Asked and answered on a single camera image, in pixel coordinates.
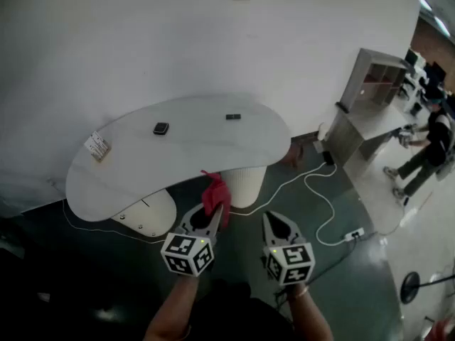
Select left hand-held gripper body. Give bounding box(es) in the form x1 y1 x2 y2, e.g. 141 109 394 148
160 224 219 278

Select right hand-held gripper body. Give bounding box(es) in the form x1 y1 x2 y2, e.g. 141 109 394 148
262 237 316 286

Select red cloth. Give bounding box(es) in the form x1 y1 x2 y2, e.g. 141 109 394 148
200 169 232 229

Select person's left forearm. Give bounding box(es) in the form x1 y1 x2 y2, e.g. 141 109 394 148
144 275 200 341

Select person's right forearm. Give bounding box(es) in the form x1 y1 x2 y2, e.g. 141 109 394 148
286 284 335 341

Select white kidney-shaped table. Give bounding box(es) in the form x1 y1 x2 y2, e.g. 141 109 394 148
65 94 292 239

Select person's black clothing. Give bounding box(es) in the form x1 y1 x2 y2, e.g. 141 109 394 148
198 278 296 341

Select grey wooden shelf unit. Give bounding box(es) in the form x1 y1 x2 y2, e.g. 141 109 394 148
325 47 419 170

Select black floor stand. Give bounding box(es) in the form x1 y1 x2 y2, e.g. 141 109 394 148
400 271 455 303

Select background office desks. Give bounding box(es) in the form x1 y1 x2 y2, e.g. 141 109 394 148
401 48 455 115

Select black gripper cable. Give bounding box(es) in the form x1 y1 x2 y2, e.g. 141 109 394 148
273 285 296 314

